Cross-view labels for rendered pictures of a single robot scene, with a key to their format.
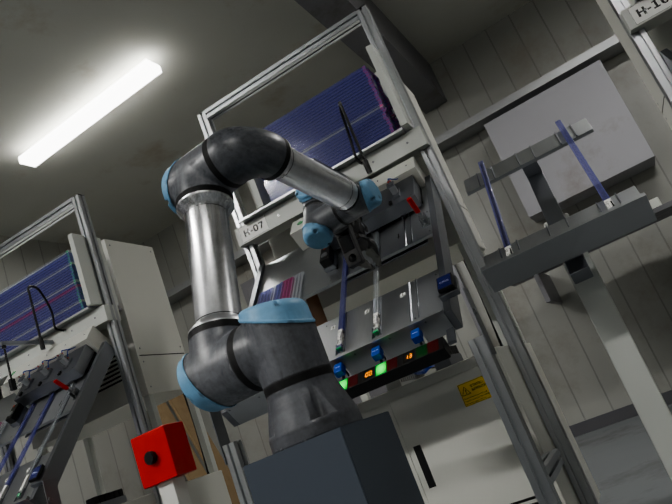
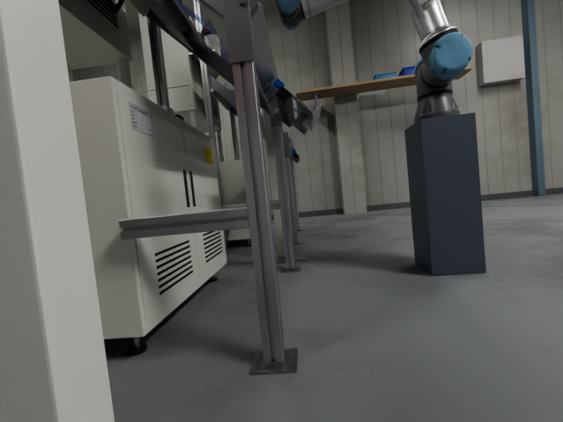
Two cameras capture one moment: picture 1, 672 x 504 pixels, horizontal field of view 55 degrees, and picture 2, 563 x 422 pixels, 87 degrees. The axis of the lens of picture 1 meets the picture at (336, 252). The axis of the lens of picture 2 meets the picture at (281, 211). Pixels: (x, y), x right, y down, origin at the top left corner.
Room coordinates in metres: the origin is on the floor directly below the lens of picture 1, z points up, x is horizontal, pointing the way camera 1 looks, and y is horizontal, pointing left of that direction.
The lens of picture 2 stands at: (1.93, 1.04, 0.33)
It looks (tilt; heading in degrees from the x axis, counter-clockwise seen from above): 3 degrees down; 254
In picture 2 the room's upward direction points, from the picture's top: 6 degrees counter-clockwise
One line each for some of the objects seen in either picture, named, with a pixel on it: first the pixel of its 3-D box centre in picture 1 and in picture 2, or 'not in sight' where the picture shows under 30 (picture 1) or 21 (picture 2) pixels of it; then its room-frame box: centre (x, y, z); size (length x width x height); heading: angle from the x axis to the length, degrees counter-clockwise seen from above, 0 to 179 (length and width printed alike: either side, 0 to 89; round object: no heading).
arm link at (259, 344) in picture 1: (280, 340); (433, 75); (1.05, 0.14, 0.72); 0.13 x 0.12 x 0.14; 62
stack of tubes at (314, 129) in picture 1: (324, 139); not in sight; (2.12, -0.11, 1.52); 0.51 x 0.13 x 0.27; 70
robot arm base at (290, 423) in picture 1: (307, 407); (435, 108); (1.05, 0.13, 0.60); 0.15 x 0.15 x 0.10
